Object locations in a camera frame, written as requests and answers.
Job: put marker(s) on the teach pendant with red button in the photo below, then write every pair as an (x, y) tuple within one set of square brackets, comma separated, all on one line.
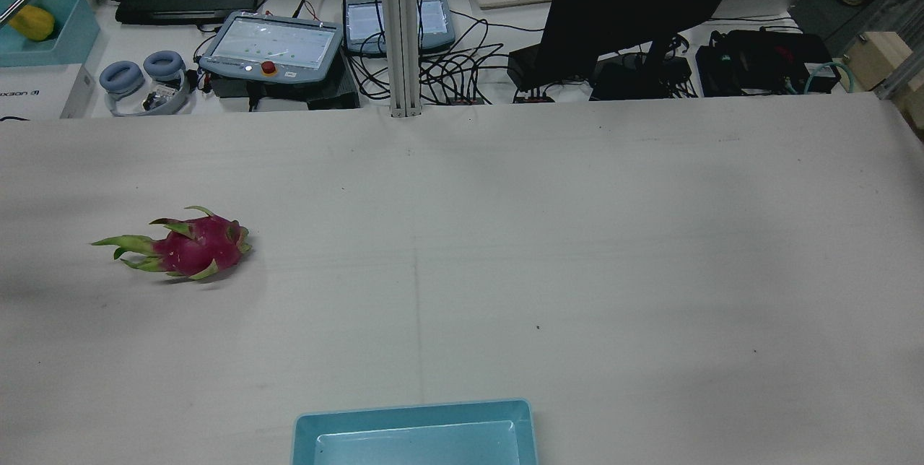
[(274, 42)]

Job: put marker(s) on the white cardboard box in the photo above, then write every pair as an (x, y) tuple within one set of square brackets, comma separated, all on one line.
[(36, 93)]

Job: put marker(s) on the black case under pendant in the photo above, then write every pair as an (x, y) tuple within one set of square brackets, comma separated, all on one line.
[(325, 93)]

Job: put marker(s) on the small black box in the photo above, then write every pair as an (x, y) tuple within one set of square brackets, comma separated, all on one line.
[(523, 64)]

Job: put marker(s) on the small black hub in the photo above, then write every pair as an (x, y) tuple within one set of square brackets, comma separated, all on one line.
[(460, 100), (534, 97)]

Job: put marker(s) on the deep teal plastic bin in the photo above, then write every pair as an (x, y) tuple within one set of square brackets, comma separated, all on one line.
[(76, 24)]

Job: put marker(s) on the aluminium profile post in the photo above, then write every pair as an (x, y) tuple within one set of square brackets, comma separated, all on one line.
[(401, 32)]

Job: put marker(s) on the black monitor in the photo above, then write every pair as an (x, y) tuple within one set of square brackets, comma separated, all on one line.
[(635, 3)]

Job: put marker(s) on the grey blue teach pendant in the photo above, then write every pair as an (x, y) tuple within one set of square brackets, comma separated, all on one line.
[(437, 21)]

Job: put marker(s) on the aluminium frame rail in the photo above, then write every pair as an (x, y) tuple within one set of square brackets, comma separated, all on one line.
[(899, 68)]

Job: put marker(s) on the blue headphones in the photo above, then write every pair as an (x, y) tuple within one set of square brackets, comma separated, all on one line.
[(115, 79)]

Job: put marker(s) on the yellow fruit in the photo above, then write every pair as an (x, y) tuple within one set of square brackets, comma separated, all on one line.
[(32, 23)]

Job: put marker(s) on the wooden box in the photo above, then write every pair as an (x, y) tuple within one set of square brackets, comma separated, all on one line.
[(873, 57)]

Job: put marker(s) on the pink dragon fruit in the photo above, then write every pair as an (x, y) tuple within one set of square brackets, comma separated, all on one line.
[(198, 245)]

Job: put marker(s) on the shallow teal plastic tray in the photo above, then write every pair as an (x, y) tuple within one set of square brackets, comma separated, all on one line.
[(419, 443)]

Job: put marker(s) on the black power supply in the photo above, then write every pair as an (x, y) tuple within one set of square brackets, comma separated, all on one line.
[(621, 79)]

